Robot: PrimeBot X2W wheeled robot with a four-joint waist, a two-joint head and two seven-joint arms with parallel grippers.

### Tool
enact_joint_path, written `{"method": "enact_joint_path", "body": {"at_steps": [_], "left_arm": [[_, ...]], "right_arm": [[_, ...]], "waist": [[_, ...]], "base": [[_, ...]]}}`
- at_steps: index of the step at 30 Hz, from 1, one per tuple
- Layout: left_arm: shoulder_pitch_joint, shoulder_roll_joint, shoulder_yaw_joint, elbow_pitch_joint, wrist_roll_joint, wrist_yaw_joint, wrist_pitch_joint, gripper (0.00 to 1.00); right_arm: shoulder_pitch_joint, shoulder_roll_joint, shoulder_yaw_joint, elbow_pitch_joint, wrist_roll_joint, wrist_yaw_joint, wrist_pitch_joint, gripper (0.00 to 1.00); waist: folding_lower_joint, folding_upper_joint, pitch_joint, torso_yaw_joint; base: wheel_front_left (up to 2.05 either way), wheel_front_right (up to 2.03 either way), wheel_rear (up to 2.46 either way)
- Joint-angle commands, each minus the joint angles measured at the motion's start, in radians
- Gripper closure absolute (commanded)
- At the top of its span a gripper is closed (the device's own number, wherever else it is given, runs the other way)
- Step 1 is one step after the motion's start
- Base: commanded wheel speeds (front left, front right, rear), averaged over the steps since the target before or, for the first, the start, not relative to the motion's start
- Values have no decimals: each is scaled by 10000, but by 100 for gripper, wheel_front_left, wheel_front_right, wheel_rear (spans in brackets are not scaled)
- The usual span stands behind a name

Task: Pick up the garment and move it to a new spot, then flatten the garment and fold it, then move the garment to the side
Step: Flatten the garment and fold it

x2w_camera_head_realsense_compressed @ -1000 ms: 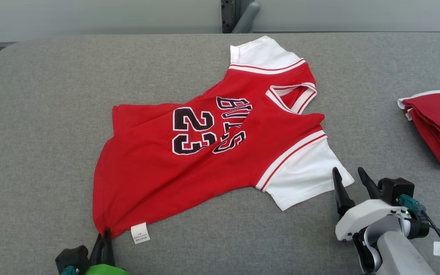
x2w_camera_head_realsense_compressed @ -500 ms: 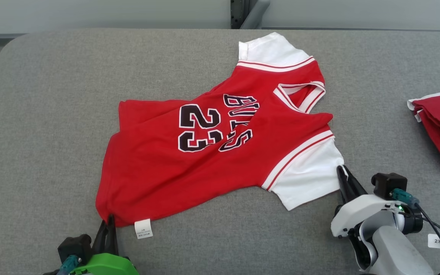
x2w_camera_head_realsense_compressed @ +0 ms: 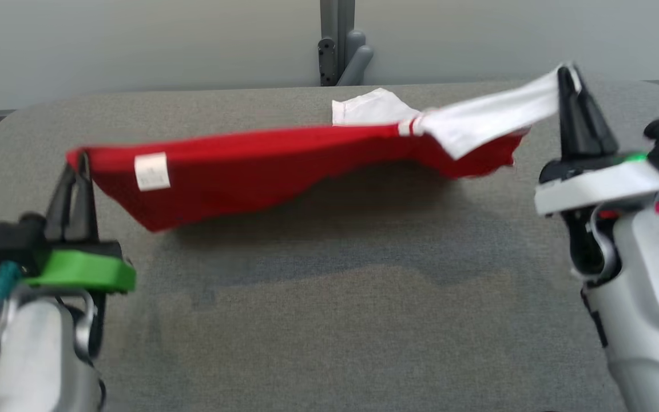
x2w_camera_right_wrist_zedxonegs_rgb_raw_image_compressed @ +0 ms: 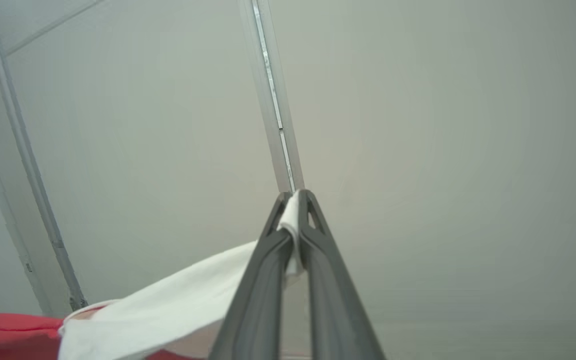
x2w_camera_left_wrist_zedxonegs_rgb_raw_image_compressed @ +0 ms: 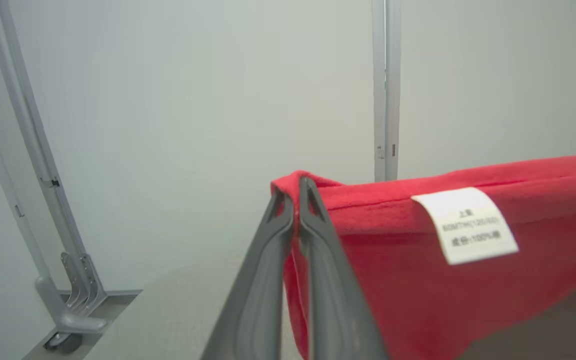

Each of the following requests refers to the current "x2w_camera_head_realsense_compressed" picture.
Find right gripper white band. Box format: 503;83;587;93
534;66;659;218

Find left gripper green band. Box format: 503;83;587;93
21;151;137;295

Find red jersey shirt white sleeves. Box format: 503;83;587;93
66;62;585;232

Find dark grey hinge plate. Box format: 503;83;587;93
317;37;337;86

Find grey fabric sofa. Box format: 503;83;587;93
0;80;659;412

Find teal left camera connector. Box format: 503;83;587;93
0;262;23;319

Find grey rounded bracket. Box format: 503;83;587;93
338;30;374;86

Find grey metal post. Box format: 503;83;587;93
320;0;356;86

